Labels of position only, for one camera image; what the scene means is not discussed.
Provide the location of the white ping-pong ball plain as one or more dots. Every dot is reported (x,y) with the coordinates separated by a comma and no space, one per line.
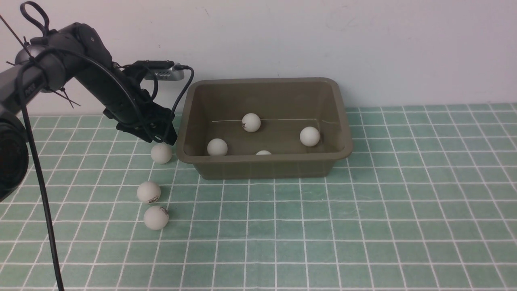
(156,218)

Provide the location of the green checkered tablecloth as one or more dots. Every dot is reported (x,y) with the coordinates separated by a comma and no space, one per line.
(426,202)

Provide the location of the white ping-pong ball bin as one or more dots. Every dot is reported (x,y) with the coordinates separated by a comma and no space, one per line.
(161,153)

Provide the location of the olive green plastic bin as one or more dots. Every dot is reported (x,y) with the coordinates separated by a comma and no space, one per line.
(215,108)

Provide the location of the white ping-pong ball red logo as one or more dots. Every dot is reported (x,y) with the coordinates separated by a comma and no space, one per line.
(148,192)

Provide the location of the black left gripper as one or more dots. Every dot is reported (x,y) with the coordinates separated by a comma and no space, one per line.
(156,123)

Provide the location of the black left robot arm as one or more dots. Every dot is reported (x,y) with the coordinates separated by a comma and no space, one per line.
(48,62)

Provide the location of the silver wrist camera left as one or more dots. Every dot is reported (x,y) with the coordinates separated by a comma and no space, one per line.
(161,72)

